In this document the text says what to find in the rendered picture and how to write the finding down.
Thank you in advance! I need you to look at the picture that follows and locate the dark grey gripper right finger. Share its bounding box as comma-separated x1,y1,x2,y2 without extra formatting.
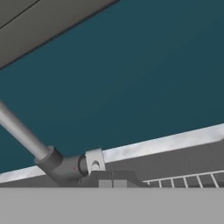
113,170,151,189

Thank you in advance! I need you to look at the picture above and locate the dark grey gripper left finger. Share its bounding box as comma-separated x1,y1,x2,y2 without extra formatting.
78,170,114,189

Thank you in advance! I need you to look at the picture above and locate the pale grey faucet handle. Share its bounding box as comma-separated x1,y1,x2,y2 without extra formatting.
84,147,107,178

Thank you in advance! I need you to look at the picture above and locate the white wire sink rack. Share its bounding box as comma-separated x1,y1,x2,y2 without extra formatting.
142,171,224,189

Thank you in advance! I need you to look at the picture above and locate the grey wall cupboard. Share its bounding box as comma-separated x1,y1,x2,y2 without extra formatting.
0,0,120,70

